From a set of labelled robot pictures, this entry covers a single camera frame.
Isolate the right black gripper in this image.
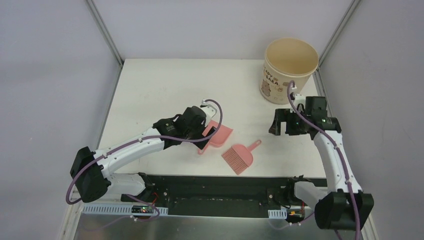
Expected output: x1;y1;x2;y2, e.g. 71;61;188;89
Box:
268;108;309;136

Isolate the pink plastic dustpan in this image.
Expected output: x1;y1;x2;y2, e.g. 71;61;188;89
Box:
197;120;233;155

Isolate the pink plastic hand brush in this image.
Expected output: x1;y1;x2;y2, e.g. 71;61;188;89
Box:
221;139;262;175

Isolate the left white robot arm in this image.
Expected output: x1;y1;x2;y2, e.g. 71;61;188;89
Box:
66;104;217;205

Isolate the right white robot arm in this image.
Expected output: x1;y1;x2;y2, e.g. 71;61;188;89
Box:
268;93;374;231

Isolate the beige cartoon paper bucket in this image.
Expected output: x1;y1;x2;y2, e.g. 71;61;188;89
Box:
259;38;319;105

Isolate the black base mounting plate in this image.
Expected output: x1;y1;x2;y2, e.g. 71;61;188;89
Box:
109;174;324;220

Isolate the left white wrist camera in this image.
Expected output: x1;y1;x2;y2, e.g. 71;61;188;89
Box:
200;102;218;120

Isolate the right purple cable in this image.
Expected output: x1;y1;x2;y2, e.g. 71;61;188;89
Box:
286;80;362;240

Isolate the right white cable duct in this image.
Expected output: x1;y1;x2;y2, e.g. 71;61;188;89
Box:
267;208;288;220

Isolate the white cable duct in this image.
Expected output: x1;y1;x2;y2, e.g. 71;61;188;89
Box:
82;203;169;216
267;208;288;220

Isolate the left white cable duct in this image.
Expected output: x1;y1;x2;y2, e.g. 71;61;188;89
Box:
82;203;169;216

